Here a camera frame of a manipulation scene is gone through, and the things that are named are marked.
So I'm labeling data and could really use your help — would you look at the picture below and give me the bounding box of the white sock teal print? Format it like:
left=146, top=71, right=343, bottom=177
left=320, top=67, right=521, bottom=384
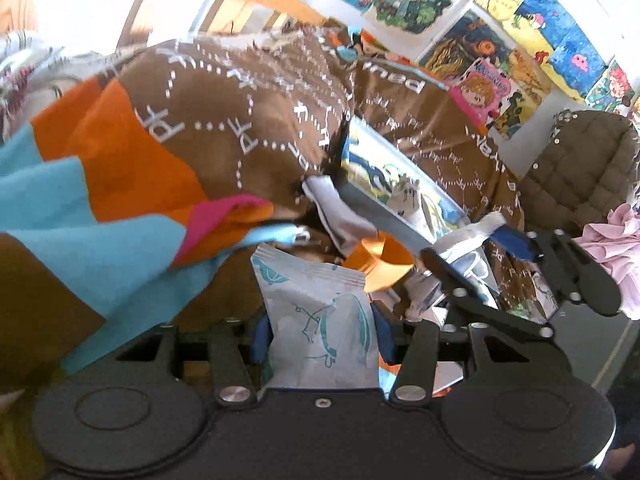
left=250, top=244, right=378, bottom=390

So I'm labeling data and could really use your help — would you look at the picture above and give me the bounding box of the pink crumpled garment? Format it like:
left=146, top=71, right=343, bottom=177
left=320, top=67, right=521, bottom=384
left=574, top=203, right=640, bottom=321

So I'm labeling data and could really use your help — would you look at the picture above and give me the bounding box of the brown quilted jacket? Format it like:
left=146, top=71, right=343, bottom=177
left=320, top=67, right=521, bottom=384
left=518, top=110, right=639, bottom=236

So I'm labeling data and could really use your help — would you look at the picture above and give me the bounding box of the brown patterned blanket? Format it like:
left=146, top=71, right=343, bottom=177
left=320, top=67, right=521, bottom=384
left=0, top=27, right=526, bottom=401

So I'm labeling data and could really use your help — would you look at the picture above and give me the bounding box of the dark orange fish painting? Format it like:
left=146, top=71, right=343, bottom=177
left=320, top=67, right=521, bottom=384
left=419, top=11, right=513, bottom=84

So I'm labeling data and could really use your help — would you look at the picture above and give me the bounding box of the pink girl wall painting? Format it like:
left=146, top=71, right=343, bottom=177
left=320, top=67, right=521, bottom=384
left=448, top=58, right=522, bottom=129

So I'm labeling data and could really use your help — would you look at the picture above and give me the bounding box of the wooden bed frame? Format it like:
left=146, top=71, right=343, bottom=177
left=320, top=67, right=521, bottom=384
left=1, top=0, right=326, bottom=53

